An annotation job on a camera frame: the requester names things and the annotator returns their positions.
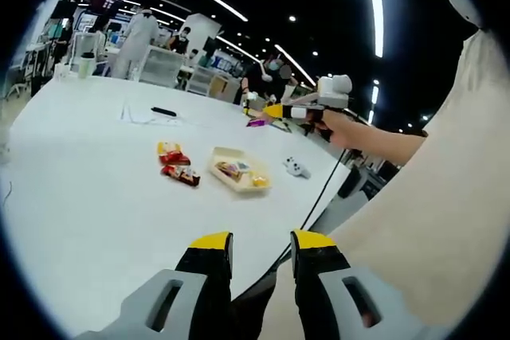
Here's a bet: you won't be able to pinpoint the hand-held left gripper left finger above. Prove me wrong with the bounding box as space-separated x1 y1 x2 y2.
119 231 234 335

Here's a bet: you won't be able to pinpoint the white table cable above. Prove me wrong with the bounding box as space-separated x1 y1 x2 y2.
121 99 180 124

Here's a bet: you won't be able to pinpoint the person wearing headset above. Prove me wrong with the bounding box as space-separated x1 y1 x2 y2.
258 29 510 337

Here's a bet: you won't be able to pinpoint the cream hexagonal food container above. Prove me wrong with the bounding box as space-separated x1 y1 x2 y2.
209 147 273 197

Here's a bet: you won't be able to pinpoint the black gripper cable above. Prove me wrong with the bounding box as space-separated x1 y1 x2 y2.
230 147 347 303

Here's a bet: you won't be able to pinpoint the person's right hand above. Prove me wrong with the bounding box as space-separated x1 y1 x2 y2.
308 107 360 147

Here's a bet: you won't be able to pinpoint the long ceiling light strip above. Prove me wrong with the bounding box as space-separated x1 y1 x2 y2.
360 0 386 58

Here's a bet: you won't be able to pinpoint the pink food tongs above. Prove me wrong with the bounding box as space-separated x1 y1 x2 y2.
254 92 322 122

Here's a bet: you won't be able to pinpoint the white game controller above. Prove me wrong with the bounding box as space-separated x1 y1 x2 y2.
283 155 312 179

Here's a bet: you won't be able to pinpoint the dark red food packet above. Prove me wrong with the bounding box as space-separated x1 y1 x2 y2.
181 170 201 189

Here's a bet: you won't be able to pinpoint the purple wall screen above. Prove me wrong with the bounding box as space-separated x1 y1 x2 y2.
89 0 120 13

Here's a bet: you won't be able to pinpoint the white lidded cup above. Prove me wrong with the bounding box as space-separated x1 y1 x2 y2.
78 52 96 79

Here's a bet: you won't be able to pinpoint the white mesh cabinet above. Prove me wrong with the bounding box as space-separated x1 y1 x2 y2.
139 45 188 88

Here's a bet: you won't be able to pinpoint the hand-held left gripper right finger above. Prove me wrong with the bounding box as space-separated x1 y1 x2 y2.
289 228 404 335

